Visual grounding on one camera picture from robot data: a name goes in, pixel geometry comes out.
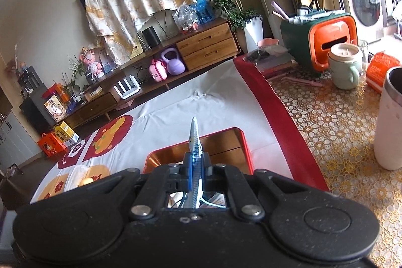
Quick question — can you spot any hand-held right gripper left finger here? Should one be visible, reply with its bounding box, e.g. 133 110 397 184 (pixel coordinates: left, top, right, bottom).
91 152 193 221

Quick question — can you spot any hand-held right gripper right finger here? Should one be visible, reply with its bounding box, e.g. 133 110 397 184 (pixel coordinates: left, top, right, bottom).
201 152 315 223

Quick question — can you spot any face mask packet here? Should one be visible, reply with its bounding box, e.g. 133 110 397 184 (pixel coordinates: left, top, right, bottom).
184 117 205 209

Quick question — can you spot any red tin box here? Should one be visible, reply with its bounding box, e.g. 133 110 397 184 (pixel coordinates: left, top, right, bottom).
143 127 255 176

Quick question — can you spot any printed white red tablecloth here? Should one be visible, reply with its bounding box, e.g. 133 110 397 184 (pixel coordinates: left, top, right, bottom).
30 55 330 204

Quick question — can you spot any white router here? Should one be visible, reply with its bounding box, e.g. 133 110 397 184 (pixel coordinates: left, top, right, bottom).
114 75 141 99

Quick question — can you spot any pink toy bag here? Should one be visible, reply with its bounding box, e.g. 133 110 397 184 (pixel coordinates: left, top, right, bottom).
149 59 168 82

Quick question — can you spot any purple kettlebell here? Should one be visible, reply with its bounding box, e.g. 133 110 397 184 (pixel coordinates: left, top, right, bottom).
161 47 185 77

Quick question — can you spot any small cardboard box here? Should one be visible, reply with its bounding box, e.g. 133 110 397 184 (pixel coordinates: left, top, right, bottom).
85 89 104 102

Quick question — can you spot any yellow carton box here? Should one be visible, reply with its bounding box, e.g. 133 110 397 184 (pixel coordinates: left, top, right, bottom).
54 121 80 145

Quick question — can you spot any wooden television cabinet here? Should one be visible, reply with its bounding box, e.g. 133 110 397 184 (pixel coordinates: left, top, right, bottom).
61 18 242 130

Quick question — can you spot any yellow lace table cover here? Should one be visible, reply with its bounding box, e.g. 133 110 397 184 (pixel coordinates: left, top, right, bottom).
266 61 402 268

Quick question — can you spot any stack of books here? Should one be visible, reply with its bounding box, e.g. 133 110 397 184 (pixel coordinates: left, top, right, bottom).
243 48 296 79

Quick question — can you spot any pink stick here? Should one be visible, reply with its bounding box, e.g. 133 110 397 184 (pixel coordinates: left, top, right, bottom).
280 76 324 88

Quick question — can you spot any orange red carton box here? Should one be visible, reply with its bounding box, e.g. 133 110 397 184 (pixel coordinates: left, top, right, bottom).
38 133 67 157

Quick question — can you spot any black cylinder speaker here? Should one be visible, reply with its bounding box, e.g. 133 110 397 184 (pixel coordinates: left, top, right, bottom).
142 26 160 48

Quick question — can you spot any pink doll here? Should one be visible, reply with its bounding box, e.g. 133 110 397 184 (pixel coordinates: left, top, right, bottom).
80 46 103 76

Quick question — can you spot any white planter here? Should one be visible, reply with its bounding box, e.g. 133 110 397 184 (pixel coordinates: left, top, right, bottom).
243 16 265 53

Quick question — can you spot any white yellow snack box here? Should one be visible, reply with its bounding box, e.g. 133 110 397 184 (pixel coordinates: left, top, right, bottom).
44 95 67 123

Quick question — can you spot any small potted plant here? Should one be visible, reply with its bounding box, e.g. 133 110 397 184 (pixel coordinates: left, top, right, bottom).
67 55 89 90

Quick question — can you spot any clear plastic bag of items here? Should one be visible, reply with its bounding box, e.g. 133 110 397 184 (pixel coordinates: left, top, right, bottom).
173 4 199 35

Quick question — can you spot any orange gift box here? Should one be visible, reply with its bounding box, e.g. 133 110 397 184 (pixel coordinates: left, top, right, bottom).
42 83 68 102

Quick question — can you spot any green orange storage box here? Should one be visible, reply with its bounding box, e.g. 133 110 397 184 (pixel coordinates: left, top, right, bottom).
280 12 359 73

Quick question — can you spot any blue box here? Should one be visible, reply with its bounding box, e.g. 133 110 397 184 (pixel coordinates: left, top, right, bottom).
193 0 216 24

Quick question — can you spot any green mug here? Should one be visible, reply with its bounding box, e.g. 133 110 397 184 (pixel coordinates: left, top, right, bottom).
328 43 364 90

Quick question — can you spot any white cabinet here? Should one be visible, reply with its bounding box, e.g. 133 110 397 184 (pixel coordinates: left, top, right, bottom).
0 111 41 169

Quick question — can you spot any dark shelf unit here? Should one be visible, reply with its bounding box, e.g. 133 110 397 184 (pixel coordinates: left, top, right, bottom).
17 65 43 99

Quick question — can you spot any white thermos cup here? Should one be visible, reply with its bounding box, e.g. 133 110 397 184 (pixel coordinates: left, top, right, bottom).
374 67 402 171

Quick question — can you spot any clear glass cup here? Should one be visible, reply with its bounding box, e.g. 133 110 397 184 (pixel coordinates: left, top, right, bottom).
350 39 369 68

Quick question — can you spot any orange packet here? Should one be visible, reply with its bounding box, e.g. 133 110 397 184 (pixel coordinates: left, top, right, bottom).
366 51 402 94

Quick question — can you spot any washing machine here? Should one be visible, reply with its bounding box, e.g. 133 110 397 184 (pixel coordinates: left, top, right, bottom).
334 0 389 44

